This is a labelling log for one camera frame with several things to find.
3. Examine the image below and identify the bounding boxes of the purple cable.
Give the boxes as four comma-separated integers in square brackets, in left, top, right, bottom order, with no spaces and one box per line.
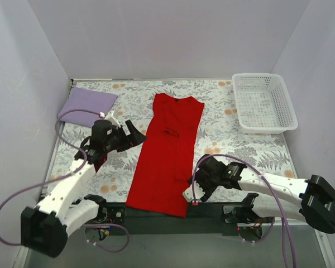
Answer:
[191,153,298,268]
[0,109,131,253]

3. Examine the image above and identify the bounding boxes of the red t shirt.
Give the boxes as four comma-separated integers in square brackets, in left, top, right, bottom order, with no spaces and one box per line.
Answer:
[126,93,204,218]

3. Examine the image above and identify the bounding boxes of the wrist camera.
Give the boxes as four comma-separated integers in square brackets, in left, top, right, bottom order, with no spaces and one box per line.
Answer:
[182,181,205,205]
[99,110,121,128]

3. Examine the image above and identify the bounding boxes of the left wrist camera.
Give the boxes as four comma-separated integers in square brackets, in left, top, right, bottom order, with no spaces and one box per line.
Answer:
[99,110,121,128]

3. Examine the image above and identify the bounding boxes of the aluminium table frame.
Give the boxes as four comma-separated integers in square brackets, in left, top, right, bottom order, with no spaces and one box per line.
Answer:
[15,203,335,268]

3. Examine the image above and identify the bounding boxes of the folded lilac t shirt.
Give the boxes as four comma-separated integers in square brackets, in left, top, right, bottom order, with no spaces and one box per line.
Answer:
[58,87,118,127]

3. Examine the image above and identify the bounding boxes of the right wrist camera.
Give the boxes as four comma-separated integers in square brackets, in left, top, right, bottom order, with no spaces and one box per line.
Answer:
[182,181,205,205]

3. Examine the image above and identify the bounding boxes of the white plastic basket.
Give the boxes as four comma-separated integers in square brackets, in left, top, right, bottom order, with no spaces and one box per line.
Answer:
[232,73,298,134]

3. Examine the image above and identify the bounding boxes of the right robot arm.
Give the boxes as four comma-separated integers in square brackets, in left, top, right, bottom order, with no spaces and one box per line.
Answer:
[183,154,335,234]

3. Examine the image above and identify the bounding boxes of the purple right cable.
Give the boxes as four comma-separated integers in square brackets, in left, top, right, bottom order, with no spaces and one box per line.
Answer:
[191,153,298,268]

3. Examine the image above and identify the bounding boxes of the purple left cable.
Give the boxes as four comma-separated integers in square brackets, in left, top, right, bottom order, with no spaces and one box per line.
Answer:
[0,109,131,253]

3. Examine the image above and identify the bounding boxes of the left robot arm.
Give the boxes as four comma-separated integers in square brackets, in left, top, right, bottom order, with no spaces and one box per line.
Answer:
[21,119,146,257]

